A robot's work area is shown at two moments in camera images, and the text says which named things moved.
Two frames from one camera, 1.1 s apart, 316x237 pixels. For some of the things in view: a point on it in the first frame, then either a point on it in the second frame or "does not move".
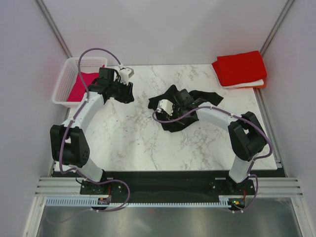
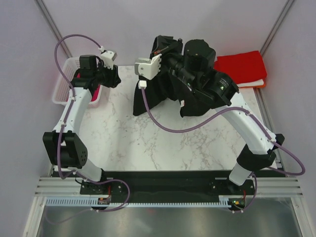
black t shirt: [202, 98] → [164, 86]
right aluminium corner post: [276, 27] does not move
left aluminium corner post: [54, 27] does not move
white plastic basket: [68, 75] does not move
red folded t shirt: [240, 67] does not move
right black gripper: [175, 107] → [166, 46]
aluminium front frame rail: [280, 186] does not move
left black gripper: [127, 97] → [114, 80]
